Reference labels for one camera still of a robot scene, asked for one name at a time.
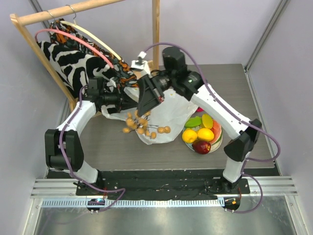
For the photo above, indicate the white plastic bag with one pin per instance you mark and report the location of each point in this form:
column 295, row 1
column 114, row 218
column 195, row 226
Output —
column 174, row 112

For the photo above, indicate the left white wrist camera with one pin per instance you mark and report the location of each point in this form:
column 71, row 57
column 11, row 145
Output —
column 114, row 81

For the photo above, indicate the red cloth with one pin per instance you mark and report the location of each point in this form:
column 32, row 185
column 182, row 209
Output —
column 199, row 110

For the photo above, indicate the fake watermelon slice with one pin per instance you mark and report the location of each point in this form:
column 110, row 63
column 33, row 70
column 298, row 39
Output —
column 217, row 131

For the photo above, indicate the white slotted cable duct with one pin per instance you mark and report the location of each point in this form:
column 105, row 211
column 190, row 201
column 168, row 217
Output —
column 101, row 203

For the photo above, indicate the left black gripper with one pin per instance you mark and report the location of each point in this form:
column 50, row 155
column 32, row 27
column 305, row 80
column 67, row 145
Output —
column 126, row 103

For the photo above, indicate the dark red fake apple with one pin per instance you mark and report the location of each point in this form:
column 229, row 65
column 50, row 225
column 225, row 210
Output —
column 201, row 147

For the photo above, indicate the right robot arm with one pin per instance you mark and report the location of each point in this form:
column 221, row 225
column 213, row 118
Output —
column 191, row 85

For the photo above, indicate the yellow fake orange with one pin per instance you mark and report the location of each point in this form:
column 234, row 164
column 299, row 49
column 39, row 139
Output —
column 189, row 136

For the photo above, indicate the aluminium rail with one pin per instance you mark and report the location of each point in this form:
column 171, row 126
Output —
column 271, row 186

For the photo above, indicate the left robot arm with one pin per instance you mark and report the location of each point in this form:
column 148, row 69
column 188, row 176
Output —
column 63, row 149

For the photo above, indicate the yellow green fake fruit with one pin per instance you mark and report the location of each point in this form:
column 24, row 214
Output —
column 207, row 121

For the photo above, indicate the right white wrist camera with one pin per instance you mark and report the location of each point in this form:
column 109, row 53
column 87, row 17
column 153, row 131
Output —
column 140, row 67

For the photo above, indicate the pink hanger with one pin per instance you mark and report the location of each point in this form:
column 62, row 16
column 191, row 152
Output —
column 76, row 39

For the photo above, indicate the orange patterned garment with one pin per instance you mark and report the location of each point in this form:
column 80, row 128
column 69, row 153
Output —
column 121, row 68

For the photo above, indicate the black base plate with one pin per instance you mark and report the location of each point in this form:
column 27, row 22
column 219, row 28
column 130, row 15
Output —
column 164, row 185

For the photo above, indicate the black white zebra garment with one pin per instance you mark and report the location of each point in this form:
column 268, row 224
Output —
column 75, row 67

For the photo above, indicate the brown fake fruit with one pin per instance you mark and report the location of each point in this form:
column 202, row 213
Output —
column 141, row 125

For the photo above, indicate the cream hanger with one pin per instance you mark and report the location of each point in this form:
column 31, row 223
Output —
column 93, row 37

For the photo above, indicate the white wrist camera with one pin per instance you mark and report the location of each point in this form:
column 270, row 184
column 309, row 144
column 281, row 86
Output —
column 140, row 67
column 114, row 81

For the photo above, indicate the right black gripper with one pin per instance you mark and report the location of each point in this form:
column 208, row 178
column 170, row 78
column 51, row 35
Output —
column 151, row 86

